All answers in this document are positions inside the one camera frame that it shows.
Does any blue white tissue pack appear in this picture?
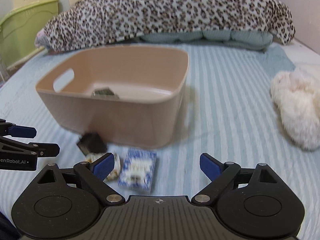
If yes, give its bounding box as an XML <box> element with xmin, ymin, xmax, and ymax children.
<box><xmin>118</xmin><ymin>148</ymin><xmax>157</xmax><ymax>192</ymax></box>

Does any light blue striped bedspread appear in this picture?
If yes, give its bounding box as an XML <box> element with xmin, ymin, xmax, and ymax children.
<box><xmin>1</xmin><ymin>43</ymin><xmax>319</xmax><ymax>239</ymax></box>

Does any teal folded quilt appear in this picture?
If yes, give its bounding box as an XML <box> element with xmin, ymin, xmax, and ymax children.
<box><xmin>139</xmin><ymin>30</ymin><xmax>273</xmax><ymax>50</ymax></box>

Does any floral yellow white scrunchie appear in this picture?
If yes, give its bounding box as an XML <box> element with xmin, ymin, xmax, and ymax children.
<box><xmin>85</xmin><ymin>153</ymin><xmax>121</xmax><ymax>181</ymax></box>

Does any pink floral pillow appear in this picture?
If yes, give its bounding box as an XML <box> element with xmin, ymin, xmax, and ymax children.
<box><xmin>34</xmin><ymin>28</ymin><xmax>50</xmax><ymax>49</ymax></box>

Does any beige plastic basket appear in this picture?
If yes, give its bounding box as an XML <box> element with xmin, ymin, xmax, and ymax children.
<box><xmin>36</xmin><ymin>45</ymin><xmax>189</xmax><ymax>148</ymax></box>

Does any small black packet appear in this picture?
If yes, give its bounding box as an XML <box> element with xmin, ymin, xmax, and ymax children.
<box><xmin>76</xmin><ymin>132</ymin><xmax>107</xmax><ymax>155</ymax></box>

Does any white plush toy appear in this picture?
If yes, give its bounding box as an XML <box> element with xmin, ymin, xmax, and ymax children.
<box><xmin>270</xmin><ymin>68</ymin><xmax>319</xmax><ymax>151</ymax></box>

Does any pale pink headboard panel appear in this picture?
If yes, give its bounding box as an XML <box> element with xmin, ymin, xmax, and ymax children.
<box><xmin>276</xmin><ymin>0</ymin><xmax>320</xmax><ymax>55</ymax></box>

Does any green foil candy wrapper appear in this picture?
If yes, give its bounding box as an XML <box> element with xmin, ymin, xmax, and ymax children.
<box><xmin>92</xmin><ymin>87</ymin><xmax>119</xmax><ymax>99</ymax></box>

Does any leopard print blanket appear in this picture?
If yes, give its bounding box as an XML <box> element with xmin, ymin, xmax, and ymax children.
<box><xmin>43</xmin><ymin>0</ymin><xmax>296</xmax><ymax>51</ymax></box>

